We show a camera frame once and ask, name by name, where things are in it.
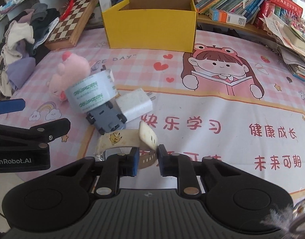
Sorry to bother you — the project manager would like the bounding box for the white charger with prongs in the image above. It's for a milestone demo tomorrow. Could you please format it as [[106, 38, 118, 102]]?
[[115, 88, 156, 122]]

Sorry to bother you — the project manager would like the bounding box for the red tassel ornament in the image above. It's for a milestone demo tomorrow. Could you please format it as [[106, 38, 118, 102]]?
[[59, 0, 74, 22]]

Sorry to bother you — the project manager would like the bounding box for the grey toy car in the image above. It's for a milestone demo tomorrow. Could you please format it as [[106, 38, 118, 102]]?
[[86, 101, 127, 135]]

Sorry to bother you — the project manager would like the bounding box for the cream pikachu watch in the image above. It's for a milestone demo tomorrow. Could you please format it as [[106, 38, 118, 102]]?
[[94, 121, 158, 169]]

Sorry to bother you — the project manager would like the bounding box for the stack of papers and books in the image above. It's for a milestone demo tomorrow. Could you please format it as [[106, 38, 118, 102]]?
[[260, 13, 305, 82]]

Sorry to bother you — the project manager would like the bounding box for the white tape roll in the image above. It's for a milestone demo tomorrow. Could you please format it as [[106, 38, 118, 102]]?
[[65, 69, 118, 113]]

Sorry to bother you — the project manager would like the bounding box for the yellow cardboard box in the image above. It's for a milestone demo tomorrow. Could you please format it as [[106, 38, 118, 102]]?
[[102, 0, 198, 52]]

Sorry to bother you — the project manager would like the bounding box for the orange white small box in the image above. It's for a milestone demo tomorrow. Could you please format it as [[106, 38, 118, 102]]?
[[209, 9, 247, 26]]

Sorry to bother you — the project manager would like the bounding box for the wooden chess board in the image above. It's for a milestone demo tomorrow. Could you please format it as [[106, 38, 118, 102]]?
[[45, 0, 98, 50]]

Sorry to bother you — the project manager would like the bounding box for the pink cartoon desk mat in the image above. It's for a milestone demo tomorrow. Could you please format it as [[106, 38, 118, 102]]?
[[0, 29, 305, 201]]

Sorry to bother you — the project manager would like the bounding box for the pink plush toy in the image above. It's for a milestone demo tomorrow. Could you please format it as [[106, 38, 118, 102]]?
[[46, 51, 91, 101]]

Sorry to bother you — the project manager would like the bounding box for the red dictionary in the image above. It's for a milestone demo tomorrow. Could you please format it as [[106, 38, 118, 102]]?
[[254, 0, 303, 29]]

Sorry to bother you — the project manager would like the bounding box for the pile of clothes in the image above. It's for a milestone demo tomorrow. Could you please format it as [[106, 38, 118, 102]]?
[[0, 3, 60, 97]]

